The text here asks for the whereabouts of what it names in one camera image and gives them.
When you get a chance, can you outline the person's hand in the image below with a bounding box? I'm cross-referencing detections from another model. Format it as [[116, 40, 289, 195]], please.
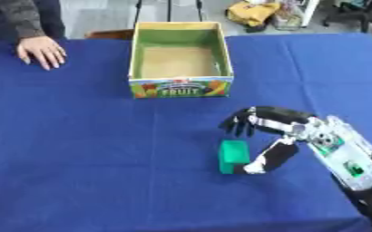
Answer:
[[15, 35, 69, 72]]

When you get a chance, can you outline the green rectangular block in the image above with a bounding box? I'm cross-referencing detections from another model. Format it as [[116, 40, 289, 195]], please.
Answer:
[[218, 139, 253, 175]]

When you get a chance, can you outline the clear plastic bag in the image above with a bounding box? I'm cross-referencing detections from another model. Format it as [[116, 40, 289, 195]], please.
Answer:
[[269, 0, 308, 31]]

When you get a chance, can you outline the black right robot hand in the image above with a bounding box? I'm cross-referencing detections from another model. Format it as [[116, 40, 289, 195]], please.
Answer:
[[218, 105, 319, 176]]

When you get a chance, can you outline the yellow bag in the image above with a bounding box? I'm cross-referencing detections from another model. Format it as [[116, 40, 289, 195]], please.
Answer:
[[225, 1, 283, 28]]

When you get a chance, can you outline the black tripod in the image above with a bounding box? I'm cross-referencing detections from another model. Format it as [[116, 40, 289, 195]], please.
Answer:
[[132, 0, 205, 29]]

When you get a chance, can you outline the black office chair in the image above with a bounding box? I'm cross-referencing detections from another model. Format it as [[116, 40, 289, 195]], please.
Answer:
[[320, 0, 372, 34]]

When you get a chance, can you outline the cardboard box with green inside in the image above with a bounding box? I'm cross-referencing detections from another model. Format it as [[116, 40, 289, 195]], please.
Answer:
[[127, 21, 236, 100]]

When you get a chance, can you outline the person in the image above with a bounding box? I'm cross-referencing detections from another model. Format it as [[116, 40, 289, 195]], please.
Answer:
[[0, 0, 69, 43]]

